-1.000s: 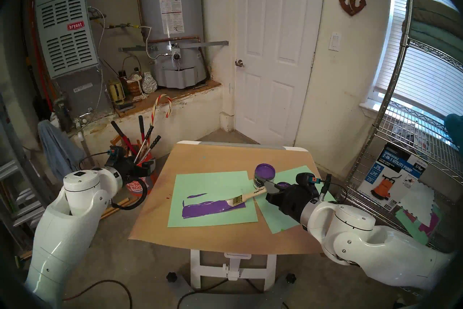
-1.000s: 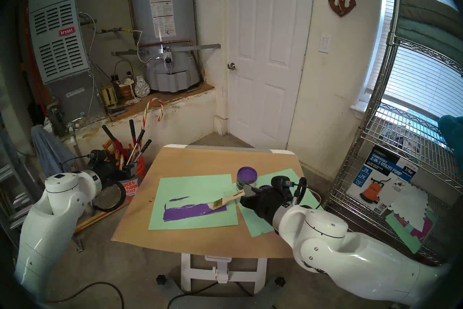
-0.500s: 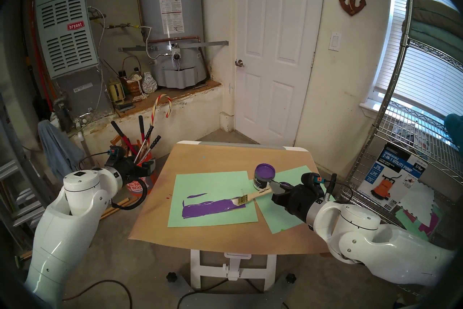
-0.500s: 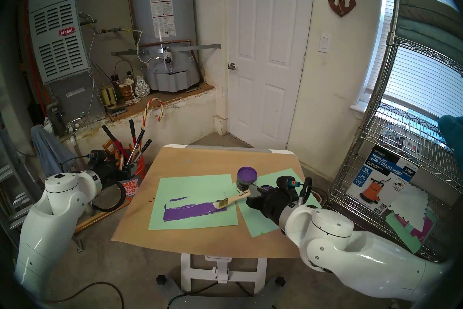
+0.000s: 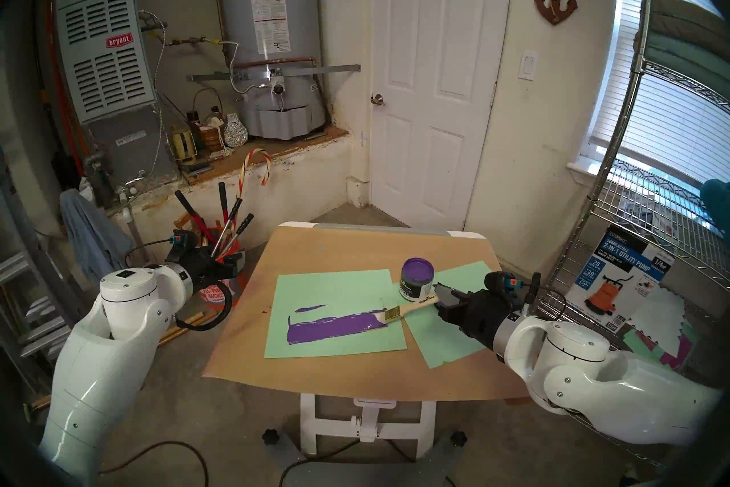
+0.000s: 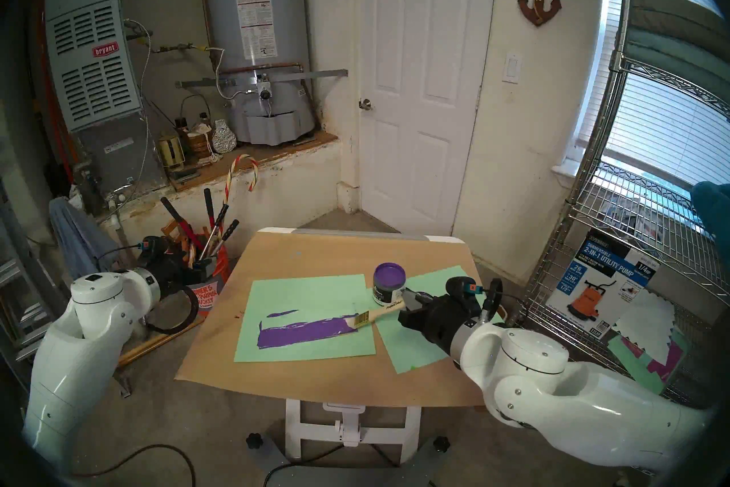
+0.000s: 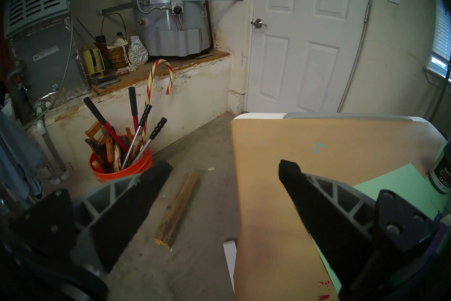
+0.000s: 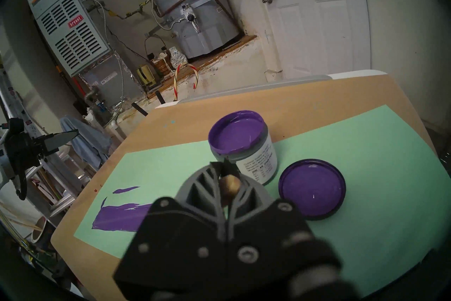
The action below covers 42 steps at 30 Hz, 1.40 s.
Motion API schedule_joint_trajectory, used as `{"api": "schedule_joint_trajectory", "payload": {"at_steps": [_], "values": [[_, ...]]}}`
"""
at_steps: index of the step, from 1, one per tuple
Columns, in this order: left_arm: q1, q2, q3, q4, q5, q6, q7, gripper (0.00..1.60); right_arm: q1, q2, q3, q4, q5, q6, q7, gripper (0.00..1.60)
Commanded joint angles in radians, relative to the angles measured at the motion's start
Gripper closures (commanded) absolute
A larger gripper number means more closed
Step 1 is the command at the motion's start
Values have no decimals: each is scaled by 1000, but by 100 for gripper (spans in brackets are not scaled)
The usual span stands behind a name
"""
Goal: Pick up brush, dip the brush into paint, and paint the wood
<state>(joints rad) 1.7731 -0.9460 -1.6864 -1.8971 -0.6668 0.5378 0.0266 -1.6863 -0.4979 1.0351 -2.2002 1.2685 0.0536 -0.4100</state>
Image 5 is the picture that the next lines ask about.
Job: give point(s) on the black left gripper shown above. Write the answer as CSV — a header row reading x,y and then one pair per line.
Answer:
x,y
197,263

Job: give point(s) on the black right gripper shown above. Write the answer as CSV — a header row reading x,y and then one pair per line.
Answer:
x,y
482,314

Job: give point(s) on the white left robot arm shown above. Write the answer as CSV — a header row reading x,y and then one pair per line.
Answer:
x,y
108,360

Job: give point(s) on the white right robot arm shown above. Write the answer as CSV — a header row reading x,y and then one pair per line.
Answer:
x,y
610,377

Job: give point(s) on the purple paint sample jar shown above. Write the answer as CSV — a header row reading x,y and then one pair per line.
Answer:
x,y
416,280

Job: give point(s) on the orange plastic bucket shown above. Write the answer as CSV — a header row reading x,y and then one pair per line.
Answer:
x,y
214,294

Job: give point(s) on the mint green paper sheet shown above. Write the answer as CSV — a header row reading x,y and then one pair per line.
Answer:
x,y
439,340
336,289

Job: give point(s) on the striped candy cane decoration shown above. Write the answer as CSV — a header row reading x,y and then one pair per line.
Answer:
x,y
246,166

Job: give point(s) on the brown paper covered table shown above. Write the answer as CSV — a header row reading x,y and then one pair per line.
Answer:
x,y
342,252

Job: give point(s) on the flat wooden slat board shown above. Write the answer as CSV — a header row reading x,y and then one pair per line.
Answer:
x,y
336,327

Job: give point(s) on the brown wicker basket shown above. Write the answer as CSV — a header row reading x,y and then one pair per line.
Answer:
x,y
210,138

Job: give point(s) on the plywood heater platform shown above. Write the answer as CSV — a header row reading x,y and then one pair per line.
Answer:
x,y
285,146

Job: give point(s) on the aluminium foil wrapped bundle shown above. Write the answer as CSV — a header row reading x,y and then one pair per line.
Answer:
x,y
235,132

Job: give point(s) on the blue hanging cloth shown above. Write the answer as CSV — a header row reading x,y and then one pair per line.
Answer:
x,y
91,237

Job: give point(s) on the utility pump cardboard box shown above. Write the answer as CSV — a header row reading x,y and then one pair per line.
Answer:
x,y
619,275

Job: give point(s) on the grey water heater tank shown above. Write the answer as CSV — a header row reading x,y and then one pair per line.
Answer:
x,y
271,75

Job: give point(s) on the white scalloped paper sheet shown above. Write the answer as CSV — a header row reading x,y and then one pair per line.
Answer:
x,y
658,317

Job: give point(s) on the white panel door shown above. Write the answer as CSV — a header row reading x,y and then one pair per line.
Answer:
x,y
439,92

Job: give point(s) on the aluminium ladder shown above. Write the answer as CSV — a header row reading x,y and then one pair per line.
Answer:
x,y
17,269

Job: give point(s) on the silver door knob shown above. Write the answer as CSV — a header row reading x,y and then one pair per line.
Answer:
x,y
377,99

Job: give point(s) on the yellow coated gas pipe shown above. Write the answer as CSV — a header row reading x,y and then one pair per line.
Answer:
x,y
194,41

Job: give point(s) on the coloured paper stack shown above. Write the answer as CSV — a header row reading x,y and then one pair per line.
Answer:
x,y
678,349

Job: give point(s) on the grey Bryant furnace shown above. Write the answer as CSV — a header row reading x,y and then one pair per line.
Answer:
x,y
105,63

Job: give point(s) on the teal cloth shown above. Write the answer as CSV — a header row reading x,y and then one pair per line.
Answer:
x,y
717,206

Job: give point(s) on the white window blinds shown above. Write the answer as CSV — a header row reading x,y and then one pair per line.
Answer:
x,y
678,120

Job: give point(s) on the green seat cushion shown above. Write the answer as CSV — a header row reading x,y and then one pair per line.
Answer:
x,y
684,15
684,61

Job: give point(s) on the white wall light switch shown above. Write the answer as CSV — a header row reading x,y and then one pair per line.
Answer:
x,y
528,66

